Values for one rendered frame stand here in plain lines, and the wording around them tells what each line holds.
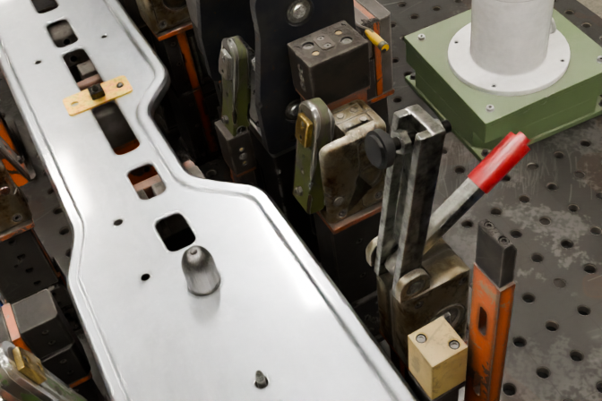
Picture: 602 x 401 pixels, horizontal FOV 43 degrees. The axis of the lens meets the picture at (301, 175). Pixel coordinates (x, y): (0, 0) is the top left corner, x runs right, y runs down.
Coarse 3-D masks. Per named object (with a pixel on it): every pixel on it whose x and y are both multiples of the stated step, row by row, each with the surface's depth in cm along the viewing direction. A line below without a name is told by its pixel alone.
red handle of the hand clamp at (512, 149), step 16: (512, 144) 62; (496, 160) 62; (512, 160) 62; (480, 176) 62; (496, 176) 62; (464, 192) 63; (480, 192) 63; (448, 208) 64; (464, 208) 63; (432, 224) 64; (448, 224) 64; (432, 240) 64
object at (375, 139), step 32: (416, 128) 55; (448, 128) 56; (384, 160) 54; (416, 160) 55; (384, 192) 61; (416, 192) 57; (384, 224) 62; (416, 224) 59; (384, 256) 65; (416, 256) 62
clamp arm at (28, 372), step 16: (0, 352) 57; (16, 352) 58; (0, 368) 56; (16, 368) 57; (32, 368) 58; (0, 384) 56; (16, 384) 57; (32, 384) 58; (48, 384) 61; (64, 384) 65; (16, 400) 58; (32, 400) 59; (48, 400) 60; (64, 400) 62; (80, 400) 66
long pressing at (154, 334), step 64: (0, 0) 116; (64, 0) 113; (0, 64) 105; (64, 64) 102; (128, 64) 100; (64, 128) 93; (64, 192) 86; (128, 192) 84; (192, 192) 83; (256, 192) 81; (128, 256) 78; (256, 256) 76; (128, 320) 72; (192, 320) 71; (256, 320) 70; (320, 320) 70; (128, 384) 67; (192, 384) 67; (320, 384) 65; (384, 384) 64
